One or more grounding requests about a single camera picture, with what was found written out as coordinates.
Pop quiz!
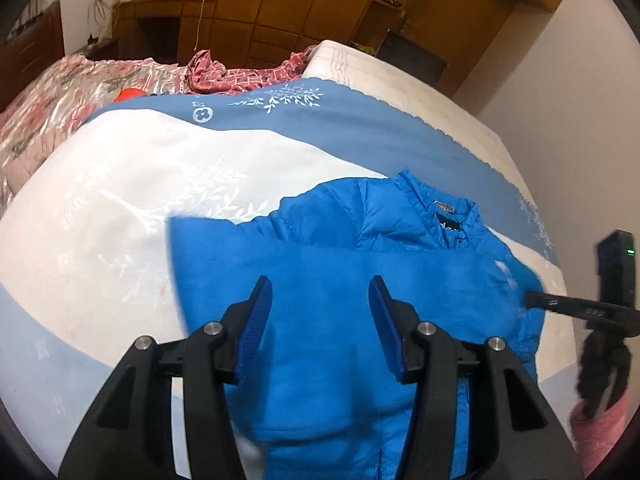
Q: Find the white mattress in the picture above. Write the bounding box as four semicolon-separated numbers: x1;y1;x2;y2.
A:
302;40;566;266

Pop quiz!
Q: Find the wooden wardrobe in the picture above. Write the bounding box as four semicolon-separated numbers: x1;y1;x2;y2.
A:
212;0;571;83

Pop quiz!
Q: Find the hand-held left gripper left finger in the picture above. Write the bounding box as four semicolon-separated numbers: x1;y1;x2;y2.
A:
57;275;273;480

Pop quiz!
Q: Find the white cable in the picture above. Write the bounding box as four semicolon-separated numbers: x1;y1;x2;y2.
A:
194;0;209;52

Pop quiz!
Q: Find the orange object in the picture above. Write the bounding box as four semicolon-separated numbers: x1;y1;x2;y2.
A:
112;88;151;104

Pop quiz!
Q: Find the red plaid cloth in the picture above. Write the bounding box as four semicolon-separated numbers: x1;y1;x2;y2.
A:
186;45;318;97

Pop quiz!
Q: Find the blue and white blanket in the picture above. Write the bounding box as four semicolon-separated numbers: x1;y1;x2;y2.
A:
0;76;571;480

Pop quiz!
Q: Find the person's right forearm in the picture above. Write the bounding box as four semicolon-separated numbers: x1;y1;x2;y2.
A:
569;389;635;479

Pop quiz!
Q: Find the wooden desk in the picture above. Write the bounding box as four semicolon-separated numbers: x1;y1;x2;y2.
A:
112;0;218;68

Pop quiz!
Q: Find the dark wooden nightstand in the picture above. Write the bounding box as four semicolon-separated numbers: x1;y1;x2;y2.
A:
75;37;121;62

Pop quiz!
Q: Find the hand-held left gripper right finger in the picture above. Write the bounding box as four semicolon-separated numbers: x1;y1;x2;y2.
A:
367;274;586;480

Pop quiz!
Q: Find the person's right hand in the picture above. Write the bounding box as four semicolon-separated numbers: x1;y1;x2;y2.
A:
577;329;632;420

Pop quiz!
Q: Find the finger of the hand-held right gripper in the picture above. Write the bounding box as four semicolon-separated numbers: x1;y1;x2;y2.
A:
522;290;607;321

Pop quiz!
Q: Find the blue puffer jacket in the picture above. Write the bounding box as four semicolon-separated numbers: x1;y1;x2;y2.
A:
167;169;548;480

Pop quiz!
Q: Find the pink floral quilt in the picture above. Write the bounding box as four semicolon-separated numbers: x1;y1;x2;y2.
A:
0;55;193;211

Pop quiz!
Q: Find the dark wooden headboard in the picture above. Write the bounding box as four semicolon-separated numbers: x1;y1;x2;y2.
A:
0;0;66;111

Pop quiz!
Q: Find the black box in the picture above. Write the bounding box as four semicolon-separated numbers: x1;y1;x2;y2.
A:
376;30;448;99

